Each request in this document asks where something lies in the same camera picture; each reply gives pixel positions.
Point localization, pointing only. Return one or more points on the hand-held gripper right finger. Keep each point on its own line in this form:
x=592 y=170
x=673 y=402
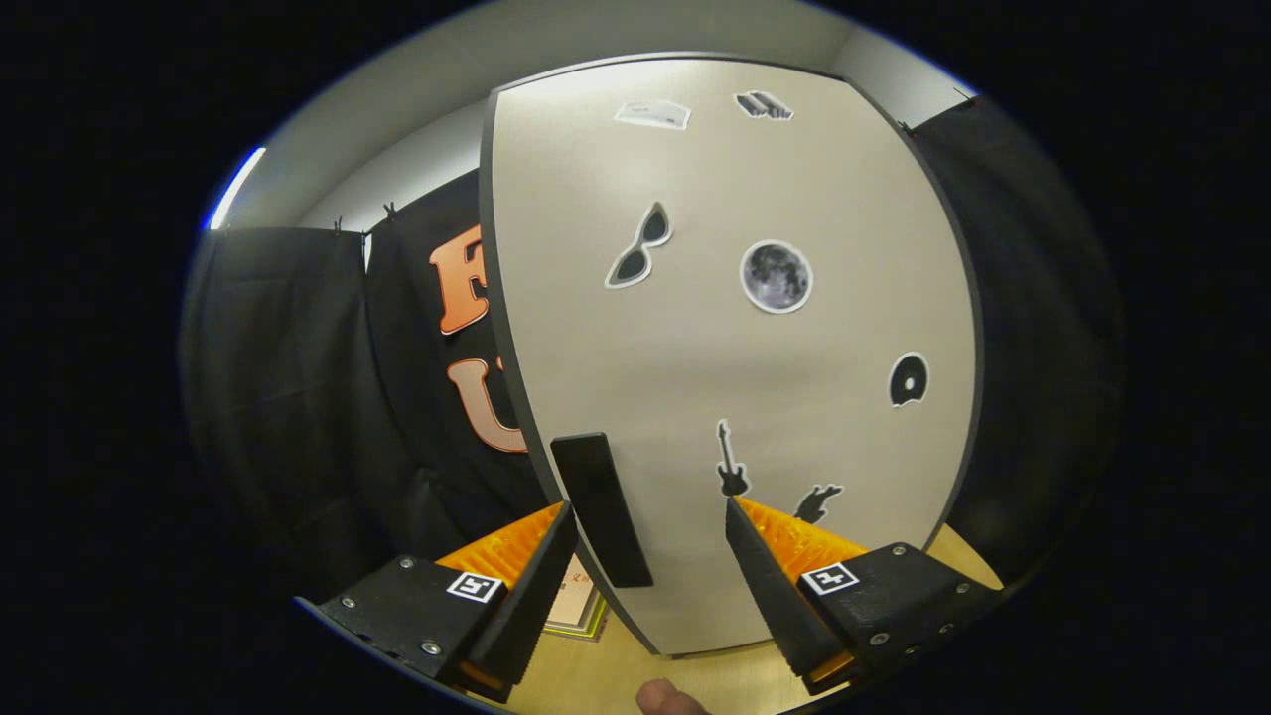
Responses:
x=770 y=586

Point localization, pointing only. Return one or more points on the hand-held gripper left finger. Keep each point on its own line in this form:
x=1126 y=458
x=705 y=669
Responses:
x=531 y=596

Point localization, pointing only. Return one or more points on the beige shoe cabinet door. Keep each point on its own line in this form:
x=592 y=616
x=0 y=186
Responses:
x=745 y=377

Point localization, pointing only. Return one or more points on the dark grey shoe cabinet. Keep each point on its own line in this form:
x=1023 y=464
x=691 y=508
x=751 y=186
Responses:
x=487 y=248

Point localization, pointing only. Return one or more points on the yellow edged book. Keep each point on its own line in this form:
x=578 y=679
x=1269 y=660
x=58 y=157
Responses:
x=586 y=634

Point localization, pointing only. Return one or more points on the black backdrop cloth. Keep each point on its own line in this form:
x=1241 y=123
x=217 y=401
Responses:
x=288 y=397

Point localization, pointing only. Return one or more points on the long ceiling light strip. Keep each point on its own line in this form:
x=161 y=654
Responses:
x=233 y=189

